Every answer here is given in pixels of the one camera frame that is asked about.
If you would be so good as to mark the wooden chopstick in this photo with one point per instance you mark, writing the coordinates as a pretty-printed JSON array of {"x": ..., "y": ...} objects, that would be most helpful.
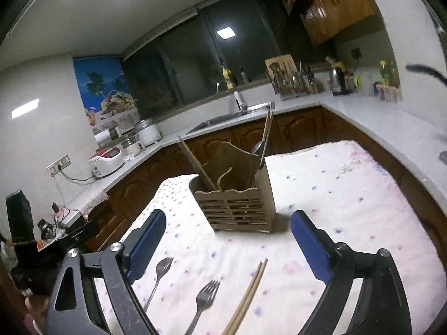
[
  {"x": 244, "y": 299},
  {"x": 248, "y": 303},
  {"x": 196, "y": 165},
  {"x": 266, "y": 136}
]

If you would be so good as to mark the wooden utensil holder caddy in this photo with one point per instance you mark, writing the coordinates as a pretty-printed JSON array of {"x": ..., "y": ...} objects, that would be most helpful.
[{"x": 243, "y": 198}]

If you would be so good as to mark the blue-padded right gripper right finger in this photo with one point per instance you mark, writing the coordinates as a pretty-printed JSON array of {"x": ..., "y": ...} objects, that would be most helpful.
[{"x": 382, "y": 305}]

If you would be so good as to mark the white floral tablecloth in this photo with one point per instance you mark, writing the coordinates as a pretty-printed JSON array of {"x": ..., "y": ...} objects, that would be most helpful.
[{"x": 327, "y": 199}]

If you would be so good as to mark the steel round spoon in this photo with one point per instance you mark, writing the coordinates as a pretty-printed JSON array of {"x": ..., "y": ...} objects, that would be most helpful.
[{"x": 256, "y": 149}]

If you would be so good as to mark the kitchen faucet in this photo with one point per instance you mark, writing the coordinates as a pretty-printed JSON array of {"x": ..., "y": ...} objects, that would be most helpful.
[{"x": 241, "y": 104}]

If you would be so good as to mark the yellow oil bottle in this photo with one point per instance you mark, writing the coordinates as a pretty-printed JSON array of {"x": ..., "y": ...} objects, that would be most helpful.
[{"x": 389, "y": 73}]

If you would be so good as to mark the steel electric kettle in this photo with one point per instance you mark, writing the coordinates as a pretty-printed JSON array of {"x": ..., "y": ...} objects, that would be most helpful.
[{"x": 337, "y": 77}]

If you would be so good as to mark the wooden cutting board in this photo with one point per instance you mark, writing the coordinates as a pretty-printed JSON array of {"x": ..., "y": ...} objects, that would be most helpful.
[{"x": 286, "y": 63}]

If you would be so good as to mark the black wok pan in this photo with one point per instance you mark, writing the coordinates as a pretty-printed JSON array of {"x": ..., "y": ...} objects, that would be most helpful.
[{"x": 424, "y": 69}]

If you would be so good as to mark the dish rack with utensils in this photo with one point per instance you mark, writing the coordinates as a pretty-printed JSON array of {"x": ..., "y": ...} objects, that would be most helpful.
[{"x": 291, "y": 85}]

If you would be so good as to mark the steel chopstick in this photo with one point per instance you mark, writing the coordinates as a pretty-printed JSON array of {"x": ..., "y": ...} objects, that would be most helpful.
[{"x": 262, "y": 149}]

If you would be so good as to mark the wooden upper cabinets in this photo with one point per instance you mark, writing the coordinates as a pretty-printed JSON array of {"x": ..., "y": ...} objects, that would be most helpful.
[{"x": 323, "y": 19}]

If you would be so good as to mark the tropical fruit poster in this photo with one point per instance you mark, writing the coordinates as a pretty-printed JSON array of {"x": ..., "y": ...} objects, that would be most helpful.
[{"x": 105, "y": 94}]

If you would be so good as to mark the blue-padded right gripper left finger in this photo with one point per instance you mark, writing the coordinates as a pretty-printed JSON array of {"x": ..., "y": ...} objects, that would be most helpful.
[{"x": 75, "y": 308}]

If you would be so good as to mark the steel fork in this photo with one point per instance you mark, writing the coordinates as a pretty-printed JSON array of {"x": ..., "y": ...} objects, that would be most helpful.
[{"x": 204, "y": 301}]

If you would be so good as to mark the wall power outlet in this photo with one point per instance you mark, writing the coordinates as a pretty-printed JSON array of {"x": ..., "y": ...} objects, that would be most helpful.
[{"x": 59, "y": 165}]

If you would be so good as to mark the spice jar rack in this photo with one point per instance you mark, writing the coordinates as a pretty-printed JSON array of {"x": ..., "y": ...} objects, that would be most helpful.
[{"x": 388, "y": 93}]

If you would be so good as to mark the person's left hand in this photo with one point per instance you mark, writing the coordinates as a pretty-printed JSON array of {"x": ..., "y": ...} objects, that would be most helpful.
[{"x": 37, "y": 306}]

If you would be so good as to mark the white pot with lid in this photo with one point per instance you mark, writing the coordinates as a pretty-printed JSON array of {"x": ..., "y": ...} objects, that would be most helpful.
[{"x": 148, "y": 132}]

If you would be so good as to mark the white rice cooker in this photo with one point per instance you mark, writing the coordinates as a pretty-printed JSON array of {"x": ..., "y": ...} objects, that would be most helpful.
[{"x": 106, "y": 162}]

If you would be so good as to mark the steel spoon left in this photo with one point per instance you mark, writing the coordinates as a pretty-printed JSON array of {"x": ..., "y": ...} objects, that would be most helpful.
[{"x": 161, "y": 269}]

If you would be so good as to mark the yellow dish soap bottle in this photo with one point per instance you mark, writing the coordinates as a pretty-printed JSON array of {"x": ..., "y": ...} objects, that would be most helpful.
[{"x": 226, "y": 74}]

